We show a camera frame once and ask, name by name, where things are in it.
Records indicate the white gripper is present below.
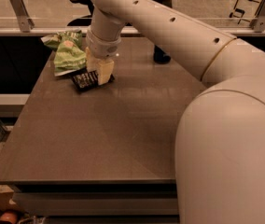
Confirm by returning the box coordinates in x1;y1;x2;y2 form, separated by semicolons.
85;29;121;85

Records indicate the black rxbar chocolate bar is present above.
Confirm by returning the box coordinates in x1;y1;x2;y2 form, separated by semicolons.
69;68;116;93

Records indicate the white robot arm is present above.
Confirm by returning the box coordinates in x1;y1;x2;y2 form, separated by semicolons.
87;0;265;224

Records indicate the green jalapeno chip bag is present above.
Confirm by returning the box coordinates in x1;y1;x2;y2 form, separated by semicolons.
41;30;87;77

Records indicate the blue pepsi can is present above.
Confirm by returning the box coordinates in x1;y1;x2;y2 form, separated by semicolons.
153;46;171;64

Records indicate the black office chair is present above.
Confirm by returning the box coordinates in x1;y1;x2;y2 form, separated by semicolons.
68;0;94;26

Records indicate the orange round object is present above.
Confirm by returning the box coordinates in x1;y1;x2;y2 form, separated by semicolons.
0;211;18;224

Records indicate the left metal railing bracket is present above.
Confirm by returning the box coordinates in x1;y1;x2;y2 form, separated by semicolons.
9;0;35;33

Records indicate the yellow cart frame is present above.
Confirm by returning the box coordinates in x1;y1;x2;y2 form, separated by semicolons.
229;0;262;24

